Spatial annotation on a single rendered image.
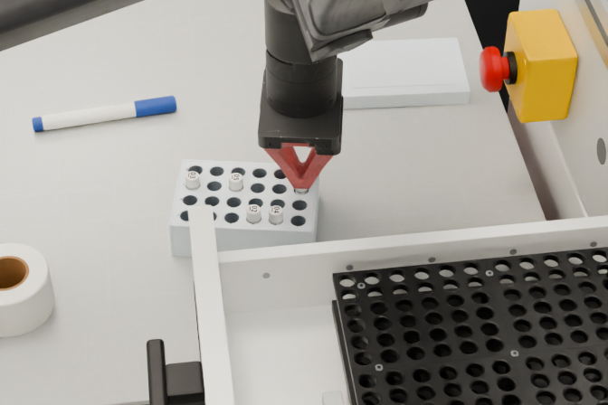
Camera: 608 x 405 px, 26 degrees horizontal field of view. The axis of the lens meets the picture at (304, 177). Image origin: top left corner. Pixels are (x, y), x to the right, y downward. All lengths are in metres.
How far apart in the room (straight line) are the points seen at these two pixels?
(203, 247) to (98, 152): 0.35
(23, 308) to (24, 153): 0.22
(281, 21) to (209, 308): 0.24
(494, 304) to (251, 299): 0.19
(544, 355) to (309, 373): 0.17
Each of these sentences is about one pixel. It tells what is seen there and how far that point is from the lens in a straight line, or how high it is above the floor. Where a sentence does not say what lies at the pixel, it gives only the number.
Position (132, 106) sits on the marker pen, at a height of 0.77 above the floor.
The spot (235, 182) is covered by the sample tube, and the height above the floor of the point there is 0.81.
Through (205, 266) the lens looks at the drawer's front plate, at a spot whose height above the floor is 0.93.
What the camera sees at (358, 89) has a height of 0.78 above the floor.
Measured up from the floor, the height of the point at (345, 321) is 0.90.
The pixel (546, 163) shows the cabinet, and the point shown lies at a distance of 1.25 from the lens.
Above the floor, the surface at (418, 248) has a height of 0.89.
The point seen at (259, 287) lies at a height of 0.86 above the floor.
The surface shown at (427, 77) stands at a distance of 1.30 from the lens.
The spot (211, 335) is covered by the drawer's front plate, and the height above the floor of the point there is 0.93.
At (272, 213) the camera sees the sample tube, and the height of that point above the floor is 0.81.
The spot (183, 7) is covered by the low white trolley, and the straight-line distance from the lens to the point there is 1.42.
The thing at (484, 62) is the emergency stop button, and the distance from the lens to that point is 1.15.
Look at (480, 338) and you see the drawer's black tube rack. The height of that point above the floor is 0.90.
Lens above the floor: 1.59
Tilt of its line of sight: 43 degrees down
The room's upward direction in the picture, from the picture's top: straight up
